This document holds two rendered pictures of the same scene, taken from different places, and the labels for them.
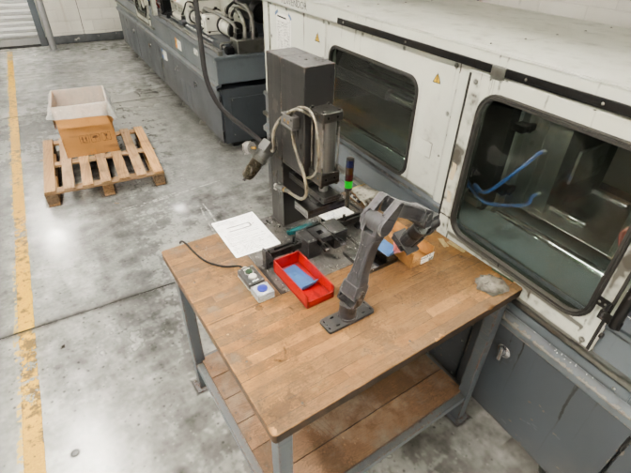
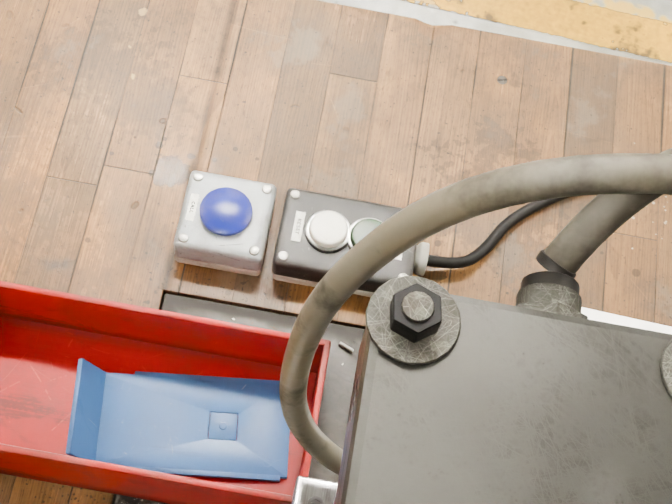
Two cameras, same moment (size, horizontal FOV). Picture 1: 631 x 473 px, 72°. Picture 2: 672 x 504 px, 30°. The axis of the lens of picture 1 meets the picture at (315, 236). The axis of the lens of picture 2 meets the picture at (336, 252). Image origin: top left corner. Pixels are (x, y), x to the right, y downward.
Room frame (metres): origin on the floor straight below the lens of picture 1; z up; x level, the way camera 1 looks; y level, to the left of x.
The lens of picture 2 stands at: (1.51, -0.13, 1.78)
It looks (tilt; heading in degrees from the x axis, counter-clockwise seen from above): 63 degrees down; 123
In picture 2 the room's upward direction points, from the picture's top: 12 degrees clockwise
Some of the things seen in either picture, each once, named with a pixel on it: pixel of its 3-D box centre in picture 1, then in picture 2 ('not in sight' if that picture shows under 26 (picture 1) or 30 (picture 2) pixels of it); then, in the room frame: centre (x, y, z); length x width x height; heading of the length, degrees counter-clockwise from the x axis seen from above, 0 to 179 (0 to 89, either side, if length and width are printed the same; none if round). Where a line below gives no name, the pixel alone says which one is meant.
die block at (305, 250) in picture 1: (321, 238); not in sight; (1.51, -0.03, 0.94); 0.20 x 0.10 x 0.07; 125
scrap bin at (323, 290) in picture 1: (302, 278); (139, 402); (1.26, 0.04, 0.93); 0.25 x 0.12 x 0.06; 35
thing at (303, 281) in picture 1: (299, 275); (182, 418); (1.29, 0.06, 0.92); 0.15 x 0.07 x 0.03; 41
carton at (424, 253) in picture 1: (402, 242); not in sight; (1.51, -0.38, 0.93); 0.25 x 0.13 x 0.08; 35
